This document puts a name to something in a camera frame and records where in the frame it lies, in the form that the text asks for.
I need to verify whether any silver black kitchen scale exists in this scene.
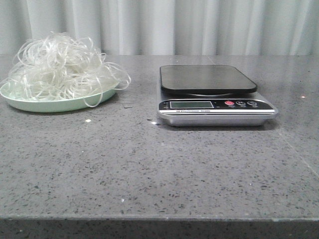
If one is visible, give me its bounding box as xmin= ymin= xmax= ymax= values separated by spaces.
xmin=157 ymin=65 xmax=279 ymax=126

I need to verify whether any white pleated curtain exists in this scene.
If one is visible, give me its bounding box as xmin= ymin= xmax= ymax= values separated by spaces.
xmin=0 ymin=0 xmax=319 ymax=55

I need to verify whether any light green round plate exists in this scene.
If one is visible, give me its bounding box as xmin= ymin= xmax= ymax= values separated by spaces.
xmin=0 ymin=83 xmax=116 ymax=113

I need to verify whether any translucent white vermicelli bundle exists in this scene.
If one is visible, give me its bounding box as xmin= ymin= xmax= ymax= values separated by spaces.
xmin=2 ymin=32 xmax=131 ymax=101

